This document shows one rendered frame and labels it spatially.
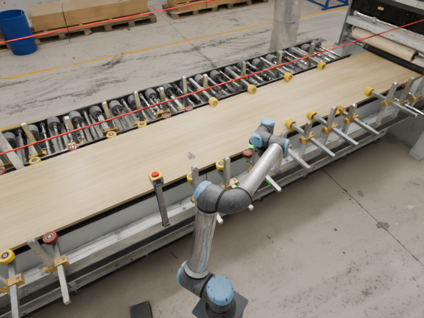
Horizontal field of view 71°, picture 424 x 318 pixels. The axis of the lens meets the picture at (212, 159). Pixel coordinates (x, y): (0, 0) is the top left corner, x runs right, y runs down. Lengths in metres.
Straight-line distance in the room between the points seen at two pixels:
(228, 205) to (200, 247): 0.34
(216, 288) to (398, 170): 2.84
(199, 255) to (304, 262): 1.43
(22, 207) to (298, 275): 2.22
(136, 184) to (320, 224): 1.85
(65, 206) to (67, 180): 0.25
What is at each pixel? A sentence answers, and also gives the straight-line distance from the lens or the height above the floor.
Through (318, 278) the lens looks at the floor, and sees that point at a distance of 2.88.
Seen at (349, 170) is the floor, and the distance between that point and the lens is 3.79.
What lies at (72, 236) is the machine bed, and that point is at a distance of 2.29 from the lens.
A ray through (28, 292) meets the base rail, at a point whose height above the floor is 0.70.
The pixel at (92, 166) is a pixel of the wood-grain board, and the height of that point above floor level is 0.90.
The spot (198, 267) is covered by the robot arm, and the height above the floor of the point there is 0.94.
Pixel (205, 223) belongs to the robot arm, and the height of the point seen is 1.25.
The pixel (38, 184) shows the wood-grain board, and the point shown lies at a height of 0.90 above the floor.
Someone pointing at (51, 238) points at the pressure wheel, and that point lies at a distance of 2.14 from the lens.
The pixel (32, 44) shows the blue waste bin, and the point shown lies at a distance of 7.20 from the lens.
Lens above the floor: 2.51
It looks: 44 degrees down
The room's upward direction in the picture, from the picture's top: 2 degrees counter-clockwise
